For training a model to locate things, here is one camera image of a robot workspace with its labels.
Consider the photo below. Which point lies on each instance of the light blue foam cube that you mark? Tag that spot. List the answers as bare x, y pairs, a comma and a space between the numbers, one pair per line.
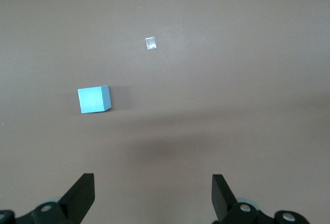
91, 100

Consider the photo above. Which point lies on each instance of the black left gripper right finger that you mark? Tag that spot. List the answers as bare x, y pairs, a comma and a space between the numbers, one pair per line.
223, 198

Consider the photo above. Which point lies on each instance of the small clear tape piece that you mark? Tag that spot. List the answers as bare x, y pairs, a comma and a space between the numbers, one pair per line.
150, 43

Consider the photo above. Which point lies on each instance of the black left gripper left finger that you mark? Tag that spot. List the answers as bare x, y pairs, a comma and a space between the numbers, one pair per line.
80, 198

